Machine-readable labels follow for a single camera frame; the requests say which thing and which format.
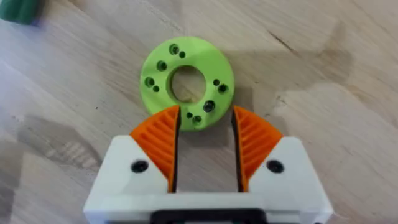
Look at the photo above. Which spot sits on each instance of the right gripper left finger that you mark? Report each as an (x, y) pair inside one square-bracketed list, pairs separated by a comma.
[(146, 161)]

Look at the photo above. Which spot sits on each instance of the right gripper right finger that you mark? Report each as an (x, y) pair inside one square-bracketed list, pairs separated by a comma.
[(267, 165)]

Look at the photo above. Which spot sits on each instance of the dark green toy vegetable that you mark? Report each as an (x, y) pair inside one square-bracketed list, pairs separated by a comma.
[(18, 11)]

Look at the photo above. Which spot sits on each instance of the green disc with holes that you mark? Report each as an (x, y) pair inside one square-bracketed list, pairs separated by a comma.
[(186, 81)]

